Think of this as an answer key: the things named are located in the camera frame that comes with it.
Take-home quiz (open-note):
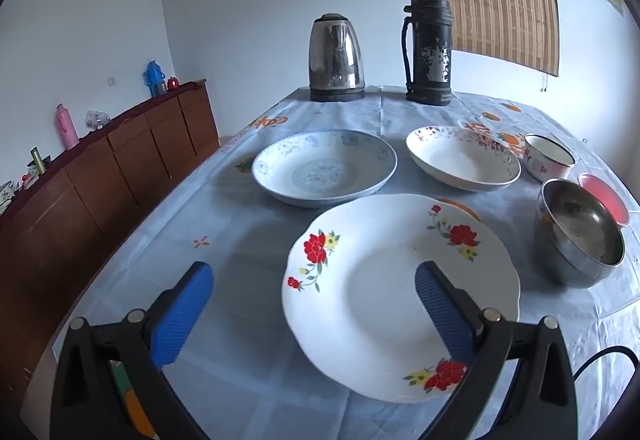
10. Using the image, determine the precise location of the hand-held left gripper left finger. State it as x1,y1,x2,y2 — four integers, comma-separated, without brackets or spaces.
50,261,215,440

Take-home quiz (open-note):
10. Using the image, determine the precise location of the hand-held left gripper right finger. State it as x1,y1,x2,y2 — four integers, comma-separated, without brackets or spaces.
415,260,578,440

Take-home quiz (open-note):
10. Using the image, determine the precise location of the white plate with red flowers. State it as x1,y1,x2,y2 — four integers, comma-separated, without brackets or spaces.
281,193,521,404

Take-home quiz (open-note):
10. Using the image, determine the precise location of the white plate with purple flowers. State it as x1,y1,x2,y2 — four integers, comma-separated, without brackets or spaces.
405,125,522,192

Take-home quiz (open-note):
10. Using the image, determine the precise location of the stainless steel bowl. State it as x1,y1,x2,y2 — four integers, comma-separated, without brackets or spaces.
533,178,626,289

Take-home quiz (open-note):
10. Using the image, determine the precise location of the white enamel bowl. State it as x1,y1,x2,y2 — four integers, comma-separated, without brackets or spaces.
523,133,576,182

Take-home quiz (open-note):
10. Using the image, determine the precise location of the blue patterned plate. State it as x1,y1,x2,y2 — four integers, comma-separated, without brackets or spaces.
251,129,398,209

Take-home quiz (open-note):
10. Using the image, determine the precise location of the pink plastic bowl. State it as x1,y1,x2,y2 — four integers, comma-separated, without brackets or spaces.
577,172,630,227

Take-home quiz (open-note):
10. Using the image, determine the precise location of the light blue printed tablecloth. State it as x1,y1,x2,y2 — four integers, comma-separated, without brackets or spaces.
20,85,640,440

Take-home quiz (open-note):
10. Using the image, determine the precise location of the brown wooden sideboard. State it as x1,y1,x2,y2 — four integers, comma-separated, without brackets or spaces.
0,79,221,413

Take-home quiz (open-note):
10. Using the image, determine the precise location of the pink thermos bottle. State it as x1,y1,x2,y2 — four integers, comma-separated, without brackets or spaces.
54,103,80,151

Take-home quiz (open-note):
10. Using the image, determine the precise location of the blue thermos bottle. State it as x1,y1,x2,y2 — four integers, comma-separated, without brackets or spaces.
143,60,167,98

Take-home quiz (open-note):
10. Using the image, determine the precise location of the black worn thermos flask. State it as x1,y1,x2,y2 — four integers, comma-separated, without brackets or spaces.
401,0,454,106

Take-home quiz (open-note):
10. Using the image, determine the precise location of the stainless steel electric kettle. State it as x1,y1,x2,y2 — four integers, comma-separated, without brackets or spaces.
307,13,367,103

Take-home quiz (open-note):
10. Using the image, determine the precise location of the black cable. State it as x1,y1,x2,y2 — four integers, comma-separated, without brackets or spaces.
572,345,640,383

